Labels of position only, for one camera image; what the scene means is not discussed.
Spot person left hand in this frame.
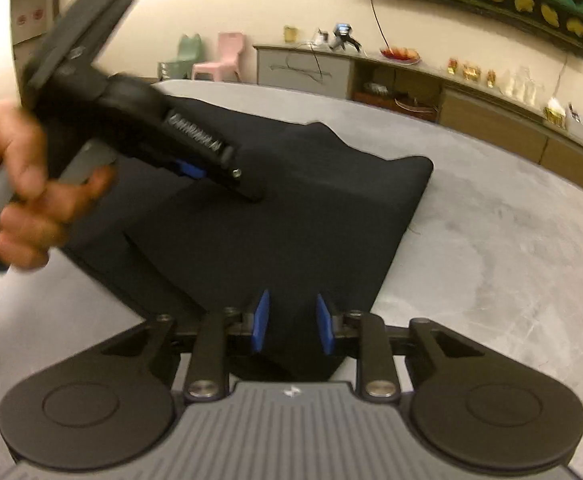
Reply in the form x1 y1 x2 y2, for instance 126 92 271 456
0 101 118 271

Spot pink plastic child chair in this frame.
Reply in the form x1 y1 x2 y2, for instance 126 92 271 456
192 32 246 82

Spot small black camera gadget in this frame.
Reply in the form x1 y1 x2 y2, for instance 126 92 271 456
329 23 362 53

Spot black trousers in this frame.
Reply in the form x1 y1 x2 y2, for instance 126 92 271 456
64 99 433 382

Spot green plastic child chair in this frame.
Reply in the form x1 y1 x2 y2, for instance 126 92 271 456
158 34 203 80

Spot yellow cup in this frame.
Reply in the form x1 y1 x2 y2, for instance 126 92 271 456
284 25 299 44

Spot clear glasses on tray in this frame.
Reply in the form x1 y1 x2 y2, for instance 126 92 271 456
500 66 544 107

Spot golden ornament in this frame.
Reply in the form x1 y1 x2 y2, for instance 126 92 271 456
463 63 482 82

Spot long grey tv cabinet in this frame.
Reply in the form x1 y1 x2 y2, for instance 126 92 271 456
254 44 583 189

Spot red fruit plate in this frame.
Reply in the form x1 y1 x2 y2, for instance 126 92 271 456
380 48 421 65

